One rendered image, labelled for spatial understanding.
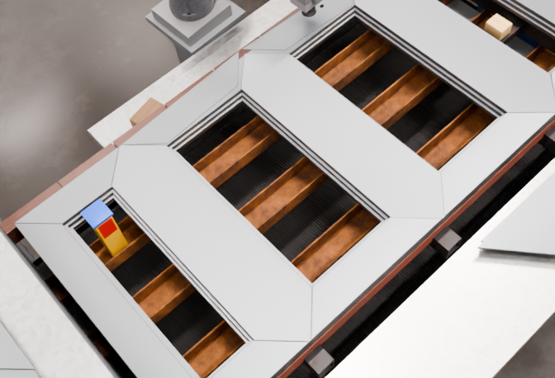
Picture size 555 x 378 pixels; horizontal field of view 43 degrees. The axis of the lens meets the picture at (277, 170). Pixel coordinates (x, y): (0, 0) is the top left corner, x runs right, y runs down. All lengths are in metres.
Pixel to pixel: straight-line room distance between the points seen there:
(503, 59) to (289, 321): 0.95
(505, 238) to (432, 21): 0.68
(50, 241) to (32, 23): 1.91
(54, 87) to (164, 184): 1.54
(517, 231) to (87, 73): 2.10
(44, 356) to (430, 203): 0.95
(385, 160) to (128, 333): 0.76
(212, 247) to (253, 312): 0.20
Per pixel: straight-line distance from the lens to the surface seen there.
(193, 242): 1.76
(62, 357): 1.52
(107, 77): 3.27
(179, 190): 1.84
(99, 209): 1.82
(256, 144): 2.09
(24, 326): 1.57
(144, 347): 1.69
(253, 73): 2.02
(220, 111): 1.97
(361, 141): 1.87
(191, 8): 2.34
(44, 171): 3.07
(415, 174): 1.83
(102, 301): 1.75
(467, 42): 2.11
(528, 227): 1.87
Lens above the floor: 2.41
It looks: 58 degrees down
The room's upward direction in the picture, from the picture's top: 8 degrees counter-clockwise
